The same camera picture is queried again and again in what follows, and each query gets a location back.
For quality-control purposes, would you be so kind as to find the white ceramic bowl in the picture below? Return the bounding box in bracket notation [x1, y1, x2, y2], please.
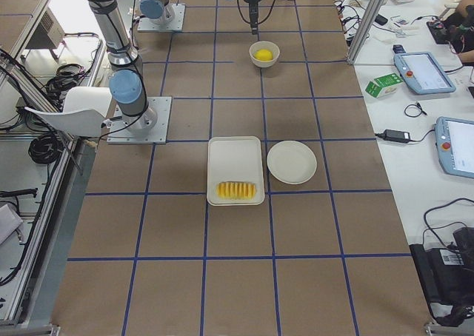
[249, 41, 280, 68]

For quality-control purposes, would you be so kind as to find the green white carton box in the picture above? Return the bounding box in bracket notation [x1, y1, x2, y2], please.
[365, 73, 403, 98]

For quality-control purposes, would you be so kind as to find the rectangular white tray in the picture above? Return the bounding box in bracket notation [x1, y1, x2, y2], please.
[207, 136, 265, 206]

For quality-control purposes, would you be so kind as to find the blue teach pendant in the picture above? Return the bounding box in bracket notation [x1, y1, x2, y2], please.
[393, 52, 456, 95]
[435, 117, 473, 178]

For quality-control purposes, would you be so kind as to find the black device bottom right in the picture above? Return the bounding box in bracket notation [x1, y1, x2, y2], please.
[410, 227, 473, 327]

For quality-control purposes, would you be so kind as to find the lower blue teach pendant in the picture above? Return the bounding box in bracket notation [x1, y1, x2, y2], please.
[435, 117, 473, 178]

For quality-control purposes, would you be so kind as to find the upper blue teach pendant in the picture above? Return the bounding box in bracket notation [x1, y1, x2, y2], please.
[393, 52, 456, 95]

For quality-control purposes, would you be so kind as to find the aluminium frame post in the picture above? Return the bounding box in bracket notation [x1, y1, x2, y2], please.
[347, 0, 386, 64]

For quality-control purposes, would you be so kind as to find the yellow lemon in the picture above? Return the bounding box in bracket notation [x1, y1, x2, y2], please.
[254, 49, 273, 61]

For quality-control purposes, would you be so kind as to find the round white plate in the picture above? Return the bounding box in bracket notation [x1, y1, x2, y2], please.
[267, 141, 318, 185]

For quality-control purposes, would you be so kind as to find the coiled black cables left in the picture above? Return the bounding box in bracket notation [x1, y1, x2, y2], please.
[28, 132, 62, 165]

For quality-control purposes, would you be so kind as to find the small black coiled cable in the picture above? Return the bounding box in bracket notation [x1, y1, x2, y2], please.
[404, 101, 427, 118]

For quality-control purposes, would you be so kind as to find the black power adapter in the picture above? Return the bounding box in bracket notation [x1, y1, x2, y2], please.
[384, 129, 411, 144]

